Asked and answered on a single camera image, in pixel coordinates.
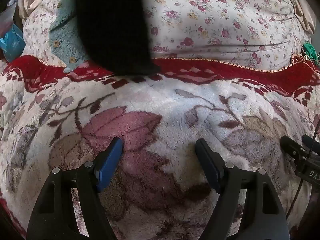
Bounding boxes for blue plastic bag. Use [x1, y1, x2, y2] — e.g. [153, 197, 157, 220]
[0, 24, 27, 63]

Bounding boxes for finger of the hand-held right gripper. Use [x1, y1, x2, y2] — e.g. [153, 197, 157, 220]
[302, 134, 320, 153]
[280, 135, 308, 161]

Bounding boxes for light blue fleece garment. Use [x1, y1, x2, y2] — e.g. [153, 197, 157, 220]
[49, 0, 94, 74]

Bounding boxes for beige cloth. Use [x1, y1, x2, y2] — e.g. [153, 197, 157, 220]
[282, 0, 317, 34]
[17, 0, 54, 27]

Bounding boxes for black pants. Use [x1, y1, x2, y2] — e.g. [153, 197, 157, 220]
[76, 0, 160, 77]

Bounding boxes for green yarn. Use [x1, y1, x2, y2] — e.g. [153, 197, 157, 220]
[302, 42, 320, 61]

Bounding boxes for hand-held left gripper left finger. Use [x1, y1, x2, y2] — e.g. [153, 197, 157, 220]
[26, 137, 124, 240]

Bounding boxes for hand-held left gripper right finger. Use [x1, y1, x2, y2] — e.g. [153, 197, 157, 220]
[195, 138, 290, 240]

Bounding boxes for thin black cable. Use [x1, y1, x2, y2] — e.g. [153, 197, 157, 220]
[286, 135, 316, 219]

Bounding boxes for rose print white quilt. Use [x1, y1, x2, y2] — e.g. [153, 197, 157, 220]
[22, 0, 313, 72]

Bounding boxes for red white floral fleece blanket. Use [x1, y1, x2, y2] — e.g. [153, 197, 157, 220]
[0, 55, 320, 240]

